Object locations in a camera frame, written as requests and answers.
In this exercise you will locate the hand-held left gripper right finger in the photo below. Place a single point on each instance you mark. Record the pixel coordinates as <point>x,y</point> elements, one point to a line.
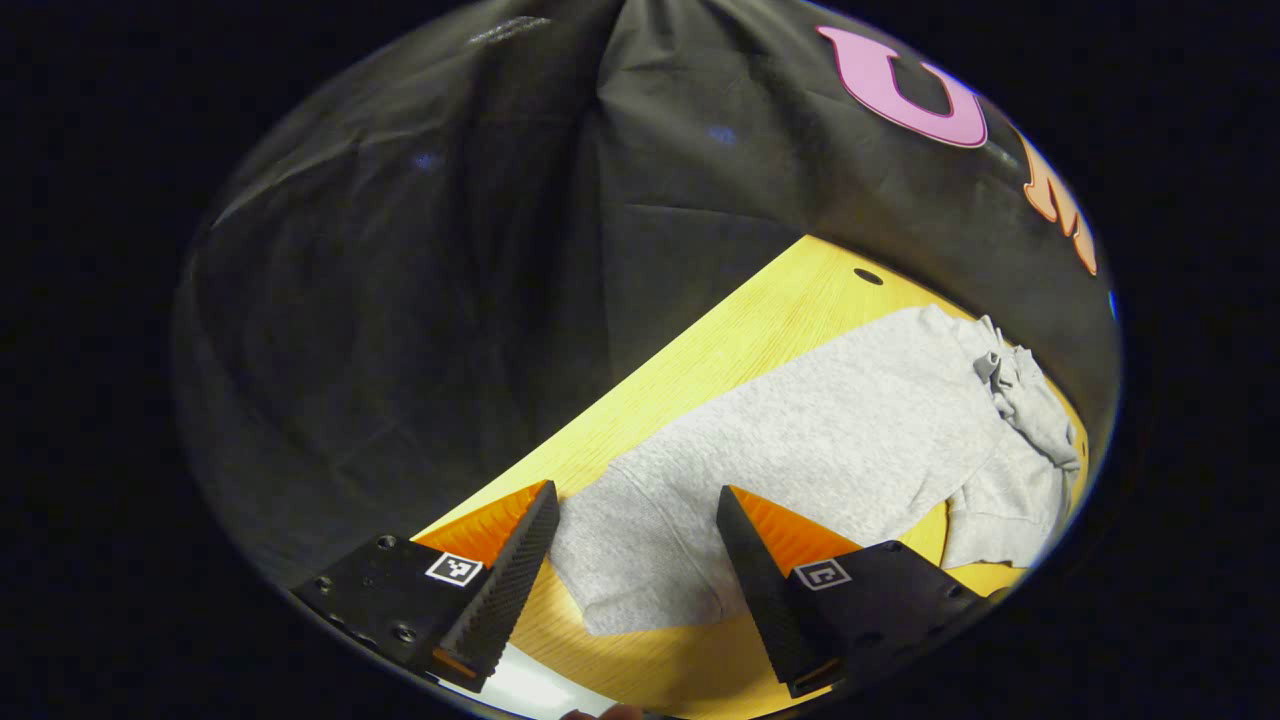
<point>765,600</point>

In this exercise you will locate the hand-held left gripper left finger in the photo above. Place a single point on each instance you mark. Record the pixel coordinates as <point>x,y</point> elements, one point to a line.
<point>505,600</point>

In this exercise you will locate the grey zip-neck sweatshirt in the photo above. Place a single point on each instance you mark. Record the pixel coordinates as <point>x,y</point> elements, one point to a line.
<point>830,440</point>

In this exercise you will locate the black backdrop cloth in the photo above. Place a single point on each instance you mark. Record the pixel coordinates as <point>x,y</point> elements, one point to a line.
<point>420,300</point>

